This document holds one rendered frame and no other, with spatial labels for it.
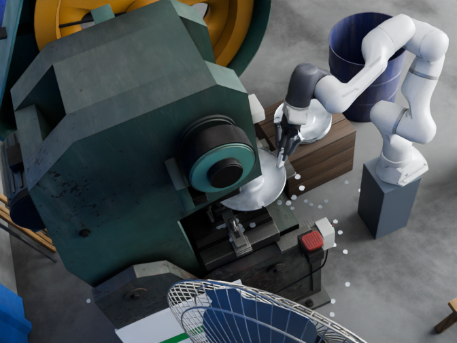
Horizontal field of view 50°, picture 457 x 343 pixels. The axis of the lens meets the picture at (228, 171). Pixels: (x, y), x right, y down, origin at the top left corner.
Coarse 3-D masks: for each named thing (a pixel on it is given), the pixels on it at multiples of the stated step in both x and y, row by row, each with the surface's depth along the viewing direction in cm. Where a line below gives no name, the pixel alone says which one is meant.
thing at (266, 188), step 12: (264, 156) 191; (276, 156) 189; (264, 168) 188; (276, 168) 187; (252, 180) 185; (264, 180) 184; (276, 180) 184; (252, 192) 182; (264, 192) 182; (276, 192) 181; (228, 204) 181; (240, 204) 180; (252, 204) 179; (264, 204) 179
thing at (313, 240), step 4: (312, 232) 172; (316, 232) 172; (304, 236) 172; (308, 236) 171; (312, 236) 171; (316, 236) 171; (320, 236) 171; (304, 240) 171; (308, 240) 170; (312, 240) 170; (316, 240) 170; (320, 240) 170; (304, 244) 170; (308, 244) 169; (312, 244) 169; (316, 244) 169; (320, 244) 169; (308, 248) 169; (312, 248) 169
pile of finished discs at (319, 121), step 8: (312, 104) 254; (320, 104) 254; (280, 112) 255; (312, 112) 251; (320, 112) 251; (328, 112) 250; (280, 120) 252; (312, 120) 248; (320, 120) 248; (328, 120) 247; (304, 128) 246; (312, 128) 246; (320, 128) 245; (328, 128) 245; (296, 136) 244; (304, 136) 244; (312, 136) 243; (320, 136) 243
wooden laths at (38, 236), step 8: (0, 200) 243; (0, 208) 238; (0, 216) 234; (8, 216) 239; (0, 224) 229; (8, 232) 235; (24, 232) 249; (32, 232) 256; (40, 232) 268; (24, 240) 244; (40, 240) 260; (48, 240) 273; (40, 248) 256; (48, 248) 267; (48, 256) 262
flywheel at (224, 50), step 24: (48, 0) 140; (72, 0) 146; (96, 0) 149; (120, 0) 152; (144, 0) 154; (192, 0) 162; (216, 0) 165; (240, 0) 165; (48, 24) 146; (216, 24) 173; (240, 24) 173; (216, 48) 180
